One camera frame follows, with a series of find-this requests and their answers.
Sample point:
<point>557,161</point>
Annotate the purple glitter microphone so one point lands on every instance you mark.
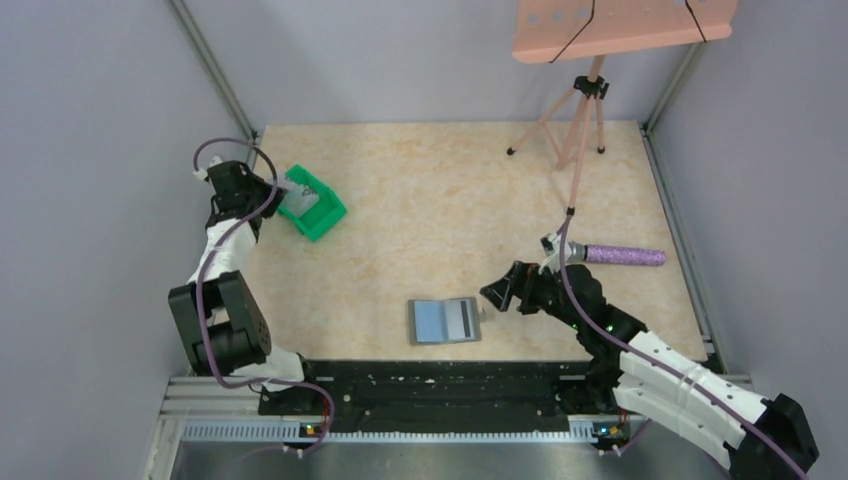
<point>615,255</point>

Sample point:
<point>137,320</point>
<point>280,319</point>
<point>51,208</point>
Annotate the pink music stand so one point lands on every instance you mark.
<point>548,32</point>

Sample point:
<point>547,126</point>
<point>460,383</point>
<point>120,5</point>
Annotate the green plastic bin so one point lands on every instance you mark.
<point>319,220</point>

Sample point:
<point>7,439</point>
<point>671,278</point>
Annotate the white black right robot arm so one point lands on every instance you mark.
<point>632,368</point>

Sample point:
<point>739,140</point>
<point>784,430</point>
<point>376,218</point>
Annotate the silver credit card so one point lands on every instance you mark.
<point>300,206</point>

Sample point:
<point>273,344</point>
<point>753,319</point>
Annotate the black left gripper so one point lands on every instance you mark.
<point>263,195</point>

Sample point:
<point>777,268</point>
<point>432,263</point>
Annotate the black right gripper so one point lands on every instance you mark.
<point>522,289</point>

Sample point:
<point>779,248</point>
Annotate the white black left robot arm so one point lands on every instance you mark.
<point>219,322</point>

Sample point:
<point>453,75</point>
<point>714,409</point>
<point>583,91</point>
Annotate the grey card holder wallet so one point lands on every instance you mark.
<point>426,322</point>

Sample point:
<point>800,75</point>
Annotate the card with black stripe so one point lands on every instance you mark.
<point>461,320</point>

